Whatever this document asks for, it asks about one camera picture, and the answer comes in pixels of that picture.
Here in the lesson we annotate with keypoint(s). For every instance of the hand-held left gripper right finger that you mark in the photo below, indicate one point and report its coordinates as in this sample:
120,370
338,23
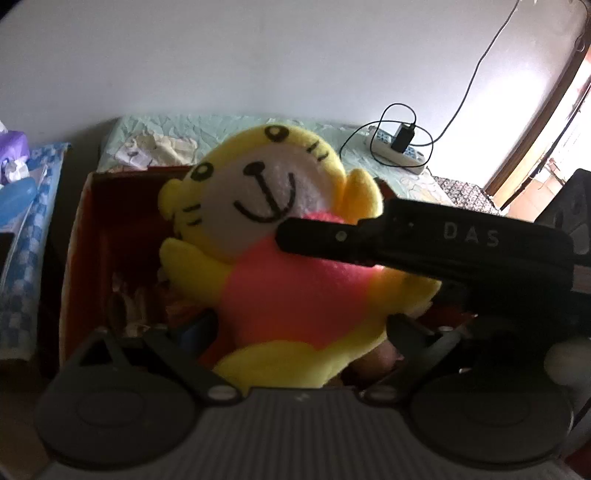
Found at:
401,334

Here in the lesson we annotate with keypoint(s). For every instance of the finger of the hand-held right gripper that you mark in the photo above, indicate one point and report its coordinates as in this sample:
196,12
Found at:
323,240

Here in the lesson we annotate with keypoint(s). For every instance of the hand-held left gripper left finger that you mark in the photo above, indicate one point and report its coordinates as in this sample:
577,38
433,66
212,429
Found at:
196,334

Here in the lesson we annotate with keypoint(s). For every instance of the pink plush toy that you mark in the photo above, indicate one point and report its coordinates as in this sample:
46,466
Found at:
378,362

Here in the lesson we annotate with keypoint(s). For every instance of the yellow tiger plush toy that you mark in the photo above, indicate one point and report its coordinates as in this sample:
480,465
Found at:
286,295

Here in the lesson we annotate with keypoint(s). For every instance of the red cardboard box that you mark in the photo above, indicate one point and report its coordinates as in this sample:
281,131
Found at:
92,221

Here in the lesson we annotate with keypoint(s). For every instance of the white power strip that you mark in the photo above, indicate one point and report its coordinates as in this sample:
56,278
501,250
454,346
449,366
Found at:
406,159

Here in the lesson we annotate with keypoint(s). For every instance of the black charger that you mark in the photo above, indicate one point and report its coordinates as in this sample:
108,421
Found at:
402,137

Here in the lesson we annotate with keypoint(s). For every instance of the blue checked cloth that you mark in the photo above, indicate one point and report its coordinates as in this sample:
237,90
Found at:
27,258

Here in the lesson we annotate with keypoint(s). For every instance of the dark object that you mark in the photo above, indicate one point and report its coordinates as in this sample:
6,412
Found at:
5,254

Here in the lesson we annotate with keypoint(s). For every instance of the light blue plastic object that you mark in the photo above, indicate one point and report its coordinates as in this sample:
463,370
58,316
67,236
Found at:
16,201

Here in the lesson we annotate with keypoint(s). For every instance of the purple tissue pack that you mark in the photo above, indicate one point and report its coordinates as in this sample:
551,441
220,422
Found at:
11,147

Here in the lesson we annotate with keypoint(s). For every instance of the wooden door frame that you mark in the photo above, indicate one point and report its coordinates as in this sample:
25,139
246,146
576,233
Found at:
540,124

